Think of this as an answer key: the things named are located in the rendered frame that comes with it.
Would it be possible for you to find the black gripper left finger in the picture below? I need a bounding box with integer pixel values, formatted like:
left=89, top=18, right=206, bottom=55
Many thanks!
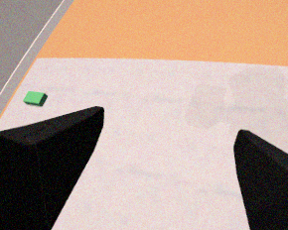
left=0, top=106, right=104, bottom=230

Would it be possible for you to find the green block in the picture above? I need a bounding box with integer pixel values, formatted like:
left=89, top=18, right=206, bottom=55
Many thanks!
left=23, top=91, right=49, bottom=106

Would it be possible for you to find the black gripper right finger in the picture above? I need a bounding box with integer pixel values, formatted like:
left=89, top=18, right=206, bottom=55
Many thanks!
left=233, top=130, right=288, bottom=230

